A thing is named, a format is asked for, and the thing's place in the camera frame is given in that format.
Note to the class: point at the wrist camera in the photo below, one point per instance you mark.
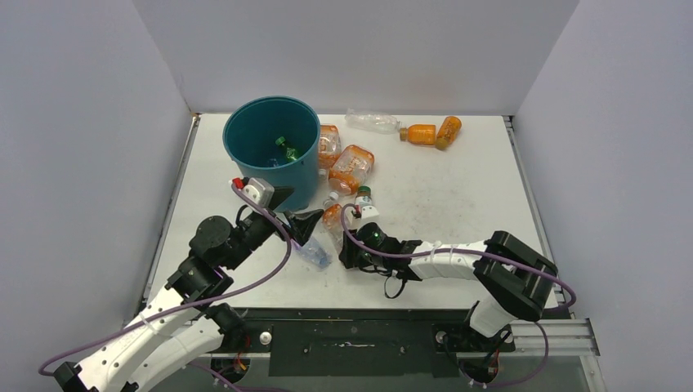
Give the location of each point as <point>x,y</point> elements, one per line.
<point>257,190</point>
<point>364,214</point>

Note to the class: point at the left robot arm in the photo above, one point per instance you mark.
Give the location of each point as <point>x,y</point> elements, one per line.
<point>188,316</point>

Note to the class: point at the teal plastic bin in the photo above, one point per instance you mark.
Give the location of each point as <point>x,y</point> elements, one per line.
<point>249,139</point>

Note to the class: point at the aluminium frame rail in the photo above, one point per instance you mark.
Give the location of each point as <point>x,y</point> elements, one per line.
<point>570,337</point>

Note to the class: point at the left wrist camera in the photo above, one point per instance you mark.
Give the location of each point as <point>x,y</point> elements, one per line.
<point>257,190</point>

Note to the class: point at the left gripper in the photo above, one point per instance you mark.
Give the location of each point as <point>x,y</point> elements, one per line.
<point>301,222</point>

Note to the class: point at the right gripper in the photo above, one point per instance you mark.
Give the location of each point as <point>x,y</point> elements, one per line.
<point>350,255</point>

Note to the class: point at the orange tea bottle behind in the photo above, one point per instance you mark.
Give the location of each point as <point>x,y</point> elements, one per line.
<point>329,148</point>

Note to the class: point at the orange juice bottle right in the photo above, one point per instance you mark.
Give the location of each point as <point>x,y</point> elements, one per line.
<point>448,132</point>

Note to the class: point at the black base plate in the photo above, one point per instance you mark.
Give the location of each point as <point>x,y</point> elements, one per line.
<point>343,342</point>

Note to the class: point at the large orange tea bottle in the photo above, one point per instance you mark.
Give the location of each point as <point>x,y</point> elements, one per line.
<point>351,170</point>

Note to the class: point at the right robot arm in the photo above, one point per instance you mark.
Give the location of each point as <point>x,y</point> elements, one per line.
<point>518,280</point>

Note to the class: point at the orange juice bottle left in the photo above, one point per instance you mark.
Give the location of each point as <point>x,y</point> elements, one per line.
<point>419,134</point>

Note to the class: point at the small clear water bottle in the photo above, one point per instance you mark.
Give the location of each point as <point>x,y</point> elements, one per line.
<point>313,252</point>

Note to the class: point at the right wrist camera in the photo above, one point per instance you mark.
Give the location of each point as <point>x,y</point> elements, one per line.
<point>364,214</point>

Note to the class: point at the green plastic bottle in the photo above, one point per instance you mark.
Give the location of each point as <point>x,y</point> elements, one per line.
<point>290,153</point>

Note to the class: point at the orange label tea bottle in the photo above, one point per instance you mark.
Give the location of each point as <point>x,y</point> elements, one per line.
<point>331,219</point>

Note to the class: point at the starbucks bottle green cap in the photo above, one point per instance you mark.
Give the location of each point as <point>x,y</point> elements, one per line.
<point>363,198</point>

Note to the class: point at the orange juice bottle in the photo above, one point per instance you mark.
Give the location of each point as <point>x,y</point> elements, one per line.
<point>419,134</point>
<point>448,132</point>

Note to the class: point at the clear crushed bottle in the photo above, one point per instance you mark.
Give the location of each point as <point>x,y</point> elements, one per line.
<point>377,122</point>

